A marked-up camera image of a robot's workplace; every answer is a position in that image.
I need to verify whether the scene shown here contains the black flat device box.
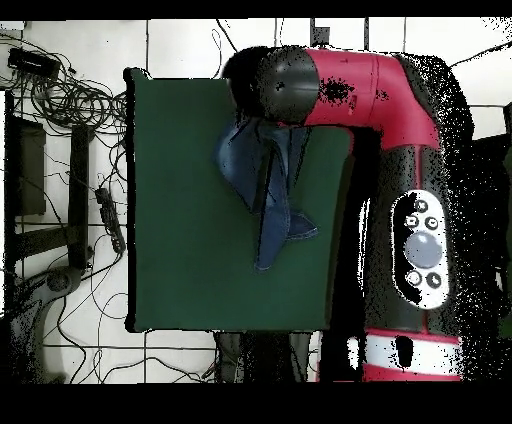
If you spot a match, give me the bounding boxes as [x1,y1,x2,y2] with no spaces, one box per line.
[6,46,62,80]

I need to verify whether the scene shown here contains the black power strip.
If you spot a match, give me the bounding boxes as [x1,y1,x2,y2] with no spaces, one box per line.
[94,186,128,254]

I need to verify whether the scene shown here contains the black metal frame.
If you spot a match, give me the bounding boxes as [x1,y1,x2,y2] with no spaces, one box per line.
[3,90,96,281]

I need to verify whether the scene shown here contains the dark green table cloth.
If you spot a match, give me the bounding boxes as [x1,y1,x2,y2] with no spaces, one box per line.
[123,67,357,333]

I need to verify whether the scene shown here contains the dark grey stand base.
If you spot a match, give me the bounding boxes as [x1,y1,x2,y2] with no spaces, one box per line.
[9,265,85,383]

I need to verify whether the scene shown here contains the blue denim jeans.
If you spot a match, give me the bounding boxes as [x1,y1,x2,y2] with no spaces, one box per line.
[213,117,320,273]

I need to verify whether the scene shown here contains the black cable tangle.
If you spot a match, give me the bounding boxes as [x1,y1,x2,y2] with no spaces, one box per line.
[0,31,129,139]

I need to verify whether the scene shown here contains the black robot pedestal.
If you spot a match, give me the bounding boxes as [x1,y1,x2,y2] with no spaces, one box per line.
[215,331,313,383]

